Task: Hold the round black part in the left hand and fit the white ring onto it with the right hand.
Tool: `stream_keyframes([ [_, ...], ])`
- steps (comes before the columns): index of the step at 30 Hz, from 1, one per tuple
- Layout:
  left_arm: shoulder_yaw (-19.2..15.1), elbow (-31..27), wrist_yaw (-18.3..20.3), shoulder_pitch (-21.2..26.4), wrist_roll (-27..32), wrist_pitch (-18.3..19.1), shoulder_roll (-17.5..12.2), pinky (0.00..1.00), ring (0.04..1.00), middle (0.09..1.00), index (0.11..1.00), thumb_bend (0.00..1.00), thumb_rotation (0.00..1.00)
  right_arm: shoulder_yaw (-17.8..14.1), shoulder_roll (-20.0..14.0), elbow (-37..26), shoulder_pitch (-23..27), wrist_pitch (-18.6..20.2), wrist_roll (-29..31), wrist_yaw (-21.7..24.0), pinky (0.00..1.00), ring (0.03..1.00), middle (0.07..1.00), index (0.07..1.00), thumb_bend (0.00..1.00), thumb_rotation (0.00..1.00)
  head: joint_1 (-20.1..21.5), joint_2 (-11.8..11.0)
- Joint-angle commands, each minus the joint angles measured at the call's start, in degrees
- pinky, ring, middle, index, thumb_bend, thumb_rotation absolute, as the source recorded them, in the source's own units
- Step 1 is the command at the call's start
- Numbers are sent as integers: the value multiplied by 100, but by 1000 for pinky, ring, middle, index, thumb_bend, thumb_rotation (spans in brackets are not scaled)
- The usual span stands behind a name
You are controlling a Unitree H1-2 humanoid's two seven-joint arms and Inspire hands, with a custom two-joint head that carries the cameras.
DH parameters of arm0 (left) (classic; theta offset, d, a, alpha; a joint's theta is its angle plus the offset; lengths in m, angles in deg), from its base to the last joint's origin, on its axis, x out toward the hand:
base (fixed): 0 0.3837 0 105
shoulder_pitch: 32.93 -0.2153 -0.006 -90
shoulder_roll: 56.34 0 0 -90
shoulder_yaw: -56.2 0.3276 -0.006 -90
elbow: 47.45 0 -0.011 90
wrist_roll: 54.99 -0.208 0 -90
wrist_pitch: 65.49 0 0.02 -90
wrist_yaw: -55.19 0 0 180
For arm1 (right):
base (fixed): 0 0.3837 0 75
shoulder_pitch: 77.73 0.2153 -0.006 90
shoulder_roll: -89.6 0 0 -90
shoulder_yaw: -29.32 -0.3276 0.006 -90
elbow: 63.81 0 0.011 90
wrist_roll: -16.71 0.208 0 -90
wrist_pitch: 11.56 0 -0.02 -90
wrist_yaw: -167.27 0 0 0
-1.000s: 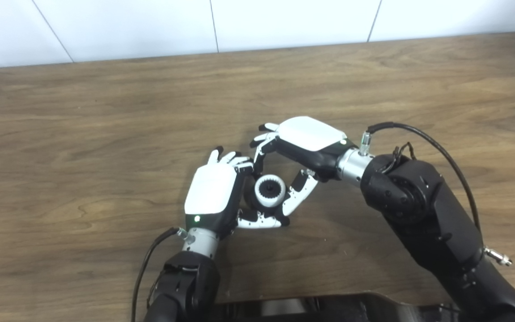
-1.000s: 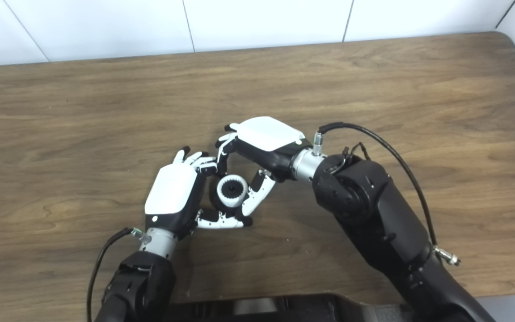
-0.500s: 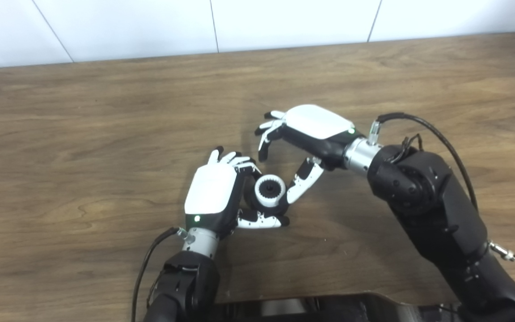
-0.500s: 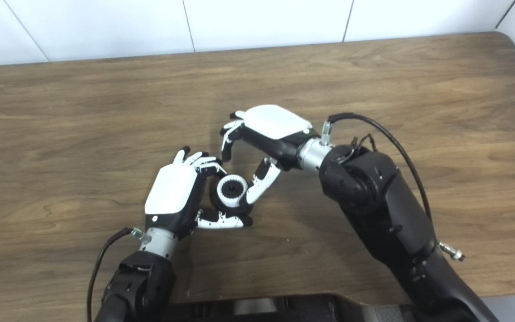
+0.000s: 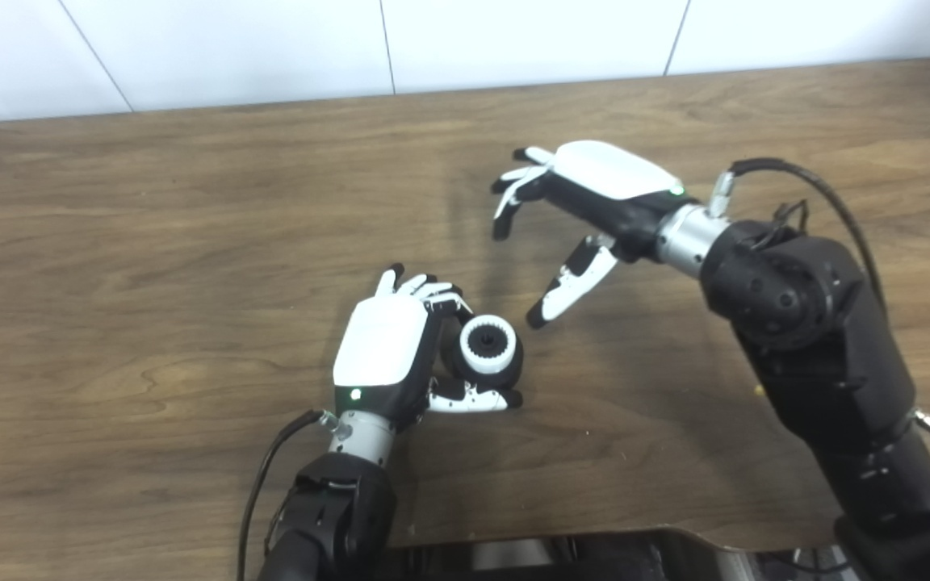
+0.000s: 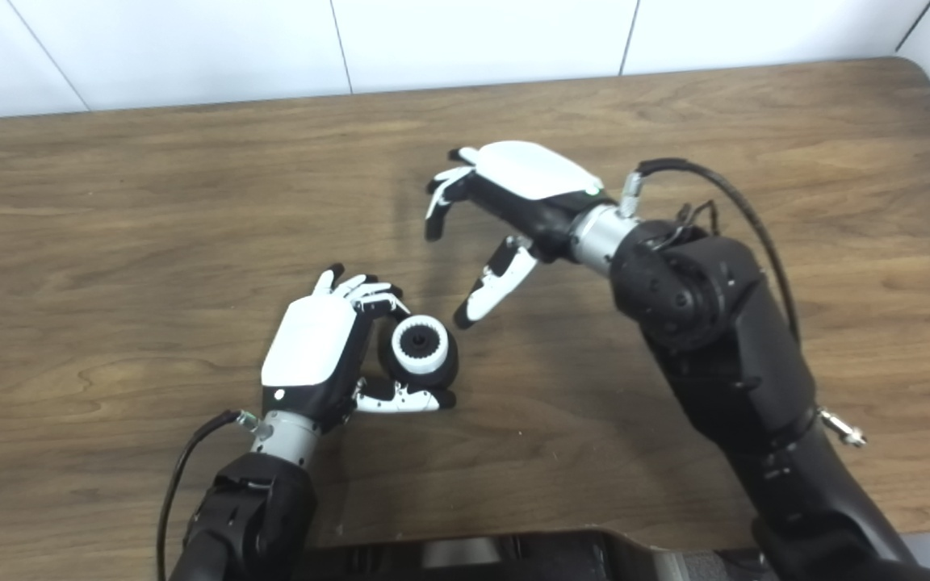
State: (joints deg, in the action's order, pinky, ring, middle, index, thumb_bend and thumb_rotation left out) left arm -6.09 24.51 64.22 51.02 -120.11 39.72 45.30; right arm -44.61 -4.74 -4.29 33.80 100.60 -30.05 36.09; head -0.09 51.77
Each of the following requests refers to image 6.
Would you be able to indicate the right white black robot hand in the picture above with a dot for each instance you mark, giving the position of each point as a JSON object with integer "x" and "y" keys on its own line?
{"x": 529, "y": 169}

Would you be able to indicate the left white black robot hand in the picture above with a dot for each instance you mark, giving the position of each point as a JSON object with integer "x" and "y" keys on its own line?
{"x": 312, "y": 347}

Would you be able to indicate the round black part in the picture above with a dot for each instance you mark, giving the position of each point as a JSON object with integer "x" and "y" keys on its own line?
{"x": 445, "y": 367}

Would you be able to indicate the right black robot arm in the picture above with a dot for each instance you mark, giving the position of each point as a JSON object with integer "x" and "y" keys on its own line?
{"x": 715, "y": 339}

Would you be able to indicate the black robot body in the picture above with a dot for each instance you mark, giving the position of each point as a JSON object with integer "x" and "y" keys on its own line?
{"x": 513, "y": 557}

